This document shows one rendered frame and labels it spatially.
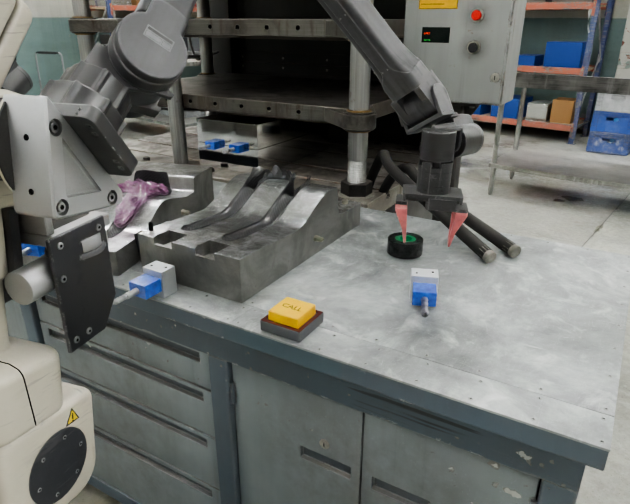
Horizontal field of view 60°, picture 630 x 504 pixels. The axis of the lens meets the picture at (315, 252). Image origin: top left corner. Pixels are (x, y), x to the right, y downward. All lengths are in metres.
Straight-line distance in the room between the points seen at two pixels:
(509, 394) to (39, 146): 0.67
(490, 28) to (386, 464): 1.13
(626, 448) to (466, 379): 1.34
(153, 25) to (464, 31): 1.12
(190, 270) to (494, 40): 1.01
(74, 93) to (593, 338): 0.85
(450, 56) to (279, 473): 1.16
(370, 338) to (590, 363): 0.34
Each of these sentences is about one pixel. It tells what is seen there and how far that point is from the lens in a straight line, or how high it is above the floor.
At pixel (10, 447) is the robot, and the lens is 0.80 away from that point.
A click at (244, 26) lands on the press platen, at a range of 1.91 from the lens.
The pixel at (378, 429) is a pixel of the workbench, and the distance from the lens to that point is 1.00.
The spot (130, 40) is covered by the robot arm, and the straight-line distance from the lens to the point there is 0.63.
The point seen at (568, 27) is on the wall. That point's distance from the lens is 7.56.
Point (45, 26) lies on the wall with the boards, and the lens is 8.92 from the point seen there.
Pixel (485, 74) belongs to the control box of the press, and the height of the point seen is 1.15.
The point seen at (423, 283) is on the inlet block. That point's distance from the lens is 1.03.
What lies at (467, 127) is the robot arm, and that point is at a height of 1.12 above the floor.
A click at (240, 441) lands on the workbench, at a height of 0.47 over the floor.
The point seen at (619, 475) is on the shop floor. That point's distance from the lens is 2.05.
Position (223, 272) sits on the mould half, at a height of 0.86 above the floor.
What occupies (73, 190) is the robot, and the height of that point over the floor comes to 1.14.
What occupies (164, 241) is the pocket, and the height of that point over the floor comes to 0.87.
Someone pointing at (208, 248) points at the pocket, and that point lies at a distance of 1.10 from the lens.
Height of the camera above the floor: 1.29
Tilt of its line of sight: 23 degrees down
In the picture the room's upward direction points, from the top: straight up
